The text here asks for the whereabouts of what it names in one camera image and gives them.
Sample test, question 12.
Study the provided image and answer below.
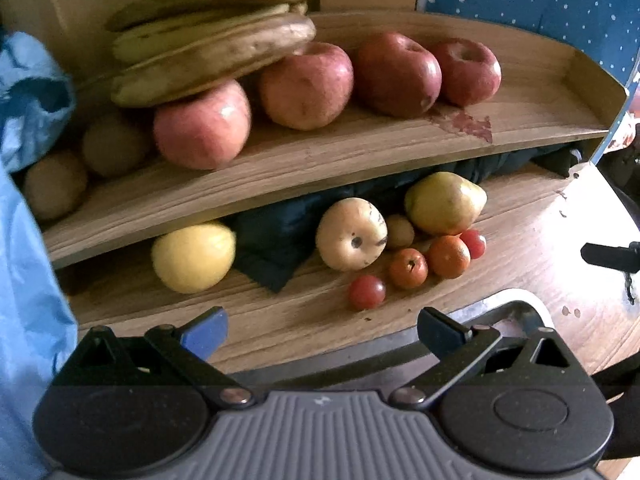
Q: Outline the metal tray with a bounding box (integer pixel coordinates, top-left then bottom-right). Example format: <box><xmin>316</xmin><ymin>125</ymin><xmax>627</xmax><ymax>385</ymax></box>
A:
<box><xmin>230</xmin><ymin>300</ymin><xmax>556</xmax><ymax>396</ymax></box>

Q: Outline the curved wooden shelf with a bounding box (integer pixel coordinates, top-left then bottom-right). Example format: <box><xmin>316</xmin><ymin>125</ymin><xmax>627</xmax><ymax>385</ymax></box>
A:
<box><xmin>0</xmin><ymin>7</ymin><xmax>631</xmax><ymax>268</ymax></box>

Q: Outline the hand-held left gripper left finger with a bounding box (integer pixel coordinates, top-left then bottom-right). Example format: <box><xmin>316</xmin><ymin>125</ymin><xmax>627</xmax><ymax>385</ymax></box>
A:
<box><xmin>55</xmin><ymin>307</ymin><xmax>256</xmax><ymax>408</ymax></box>

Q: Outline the red apple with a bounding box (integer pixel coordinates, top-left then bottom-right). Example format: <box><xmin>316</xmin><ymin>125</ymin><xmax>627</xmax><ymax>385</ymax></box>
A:
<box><xmin>259</xmin><ymin>42</ymin><xmax>355</xmax><ymax>131</ymax></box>
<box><xmin>352</xmin><ymin>31</ymin><xmax>443</xmax><ymax>119</ymax></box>
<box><xmin>430</xmin><ymin>37</ymin><xmax>502</xmax><ymax>107</ymax></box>
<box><xmin>152</xmin><ymin>79</ymin><xmax>252</xmax><ymax>171</ymax></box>

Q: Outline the small orange-red fruit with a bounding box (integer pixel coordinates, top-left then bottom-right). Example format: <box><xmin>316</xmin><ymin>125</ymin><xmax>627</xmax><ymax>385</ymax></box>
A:
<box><xmin>389</xmin><ymin>248</ymin><xmax>429</xmax><ymax>290</ymax></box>

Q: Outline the small brown round fruit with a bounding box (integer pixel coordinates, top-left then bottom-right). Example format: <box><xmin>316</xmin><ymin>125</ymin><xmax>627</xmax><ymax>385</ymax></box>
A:
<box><xmin>385</xmin><ymin>214</ymin><xmax>416</xmax><ymax>251</ymax></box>

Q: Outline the light blue garment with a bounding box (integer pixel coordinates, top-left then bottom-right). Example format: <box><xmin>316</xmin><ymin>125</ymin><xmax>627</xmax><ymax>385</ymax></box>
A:
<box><xmin>0</xmin><ymin>30</ymin><xmax>78</xmax><ymax>480</ymax></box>

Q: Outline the orange mandarin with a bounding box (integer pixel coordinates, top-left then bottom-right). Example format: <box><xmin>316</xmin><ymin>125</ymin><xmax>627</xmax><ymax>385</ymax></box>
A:
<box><xmin>426</xmin><ymin>235</ymin><xmax>472</xmax><ymax>280</ymax></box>

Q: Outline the pale yellow spotted apple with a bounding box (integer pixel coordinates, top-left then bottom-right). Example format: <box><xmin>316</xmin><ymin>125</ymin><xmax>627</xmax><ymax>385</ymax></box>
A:
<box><xmin>315</xmin><ymin>197</ymin><xmax>388</xmax><ymax>272</ymax></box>

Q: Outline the dark blue cloth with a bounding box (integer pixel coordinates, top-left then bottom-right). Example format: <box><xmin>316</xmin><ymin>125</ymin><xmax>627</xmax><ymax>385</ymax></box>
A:
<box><xmin>227</xmin><ymin>142</ymin><xmax>581</xmax><ymax>293</ymax></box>

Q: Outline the brown kiwi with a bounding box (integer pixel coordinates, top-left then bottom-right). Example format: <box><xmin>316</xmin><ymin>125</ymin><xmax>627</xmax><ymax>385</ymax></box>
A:
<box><xmin>81</xmin><ymin>112</ymin><xmax>151</xmax><ymax>178</ymax></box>
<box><xmin>22</xmin><ymin>152</ymin><xmax>88</xmax><ymax>223</ymax></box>

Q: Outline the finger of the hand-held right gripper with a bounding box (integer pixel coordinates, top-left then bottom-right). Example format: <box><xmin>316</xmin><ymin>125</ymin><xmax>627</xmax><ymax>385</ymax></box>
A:
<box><xmin>581</xmin><ymin>241</ymin><xmax>640</xmax><ymax>274</ymax></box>

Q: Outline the bunch of brown-spotted bananas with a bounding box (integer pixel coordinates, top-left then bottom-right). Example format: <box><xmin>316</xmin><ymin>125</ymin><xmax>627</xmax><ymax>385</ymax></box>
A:
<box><xmin>105</xmin><ymin>0</ymin><xmax>318</xmax><ymax>108</ymax></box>

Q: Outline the yellow lemon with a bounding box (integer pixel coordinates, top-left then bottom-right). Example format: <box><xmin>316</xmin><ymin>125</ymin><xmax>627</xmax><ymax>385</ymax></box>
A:
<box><xmin>151</xmin><ymin>222</ymin><xmax>237</xmax><ymax>295</ymax></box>

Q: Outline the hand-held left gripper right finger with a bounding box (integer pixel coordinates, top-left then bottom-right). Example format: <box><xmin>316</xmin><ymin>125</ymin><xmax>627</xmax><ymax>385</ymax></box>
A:
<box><xmin>390</xmin><ymin>307</ymin><xmax>583</xmax><ymax>408</ymax></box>

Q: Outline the red cherry tomato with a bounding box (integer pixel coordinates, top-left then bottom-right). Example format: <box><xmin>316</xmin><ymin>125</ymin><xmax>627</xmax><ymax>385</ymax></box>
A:
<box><xmin>348</xmin><ymin>275</ymin><xmax>387</xmax><ymax>311</ymax></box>
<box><xmin>459</xmin><ymin>229</ymin><xmax>487</xmax><ymax>260</ymax></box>

